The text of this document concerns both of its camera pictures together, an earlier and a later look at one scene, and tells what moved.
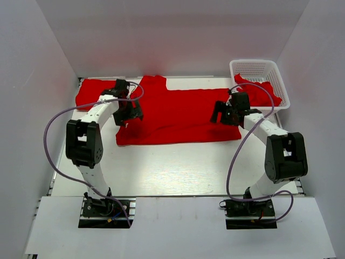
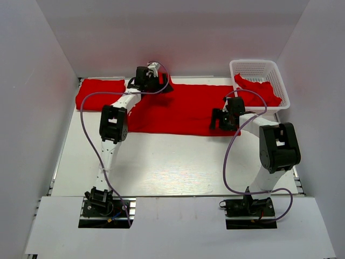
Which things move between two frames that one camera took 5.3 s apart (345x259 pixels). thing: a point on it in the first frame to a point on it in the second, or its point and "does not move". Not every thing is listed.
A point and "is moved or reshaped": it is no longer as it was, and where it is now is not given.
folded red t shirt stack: x=90 y=90 does not move
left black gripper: x=135 y=113 to x=160 y=86
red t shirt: x=170 y=116 is moved or reshaped
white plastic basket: x=261 y=70 does not move
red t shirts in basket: x=260 y=96 does not move
